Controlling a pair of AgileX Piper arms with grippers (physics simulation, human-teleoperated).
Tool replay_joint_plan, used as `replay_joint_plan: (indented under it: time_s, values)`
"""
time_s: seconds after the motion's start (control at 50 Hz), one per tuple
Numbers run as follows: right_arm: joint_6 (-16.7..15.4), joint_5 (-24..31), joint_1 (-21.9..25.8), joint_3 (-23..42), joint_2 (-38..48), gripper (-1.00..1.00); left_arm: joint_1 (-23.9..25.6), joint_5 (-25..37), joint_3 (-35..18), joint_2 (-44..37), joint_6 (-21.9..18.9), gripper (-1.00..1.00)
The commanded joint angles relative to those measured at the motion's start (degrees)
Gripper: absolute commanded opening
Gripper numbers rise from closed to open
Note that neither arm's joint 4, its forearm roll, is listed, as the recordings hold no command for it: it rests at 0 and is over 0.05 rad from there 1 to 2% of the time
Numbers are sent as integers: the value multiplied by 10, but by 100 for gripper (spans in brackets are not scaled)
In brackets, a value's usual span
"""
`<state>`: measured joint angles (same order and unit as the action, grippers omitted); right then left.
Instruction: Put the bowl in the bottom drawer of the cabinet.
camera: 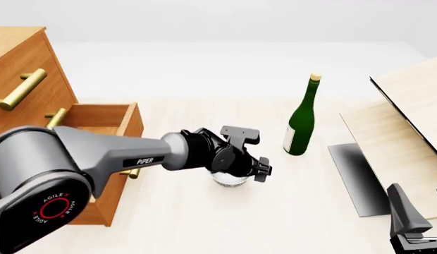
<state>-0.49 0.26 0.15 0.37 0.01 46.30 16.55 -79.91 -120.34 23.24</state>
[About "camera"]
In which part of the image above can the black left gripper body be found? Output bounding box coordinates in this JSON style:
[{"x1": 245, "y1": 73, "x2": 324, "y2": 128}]
[{"x1": 252, "y1": 155, "x2": 273, "y2": 183}]

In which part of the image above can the pale wooden rack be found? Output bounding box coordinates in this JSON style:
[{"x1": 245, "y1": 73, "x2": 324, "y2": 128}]
[{"x1": 339, "y1": 55, "x2": 437, "y2": 221}]

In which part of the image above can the brass drawer handle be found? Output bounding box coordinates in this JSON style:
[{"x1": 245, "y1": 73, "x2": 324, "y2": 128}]
[
  {"x1": 0, "y1": 68, "x2": 49, "y2": 112},
  {"x1": 118, "y1": 167, "x2": 142, "y2": 180},
  {"x1": 44, "y1": 107, "x2": 68, "y2": 131}
]

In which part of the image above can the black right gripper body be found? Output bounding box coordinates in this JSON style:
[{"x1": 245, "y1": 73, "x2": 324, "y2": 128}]
[{"x1": 390, "y1": 229, "x2": 437, "y2": 254}]

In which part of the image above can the closed wooden drawer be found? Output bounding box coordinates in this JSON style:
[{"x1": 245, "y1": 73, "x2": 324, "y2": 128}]
[
  {"x1": 0, "y1": 76, "x2": 80, "y2": 135},
  {"x1": 0, "y1": 33, "x2": 63, "y2": 107}
]

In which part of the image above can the open wooden drawer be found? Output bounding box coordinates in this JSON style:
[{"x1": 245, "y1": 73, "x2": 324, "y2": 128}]
[{"x1": 45, "y1": 102, "x2": 146, "y2": 228}]

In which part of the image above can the green wine bottle with cork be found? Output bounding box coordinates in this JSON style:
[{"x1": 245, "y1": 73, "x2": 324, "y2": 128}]
[{"x1": 282, "y1": 72, "x2": 323, "y2": 157}]

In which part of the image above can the wooden cabinet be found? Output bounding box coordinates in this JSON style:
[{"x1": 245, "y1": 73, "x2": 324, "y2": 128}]
[{"x1": 0, "y1": 25, "x2": 146, "y2": 228}]

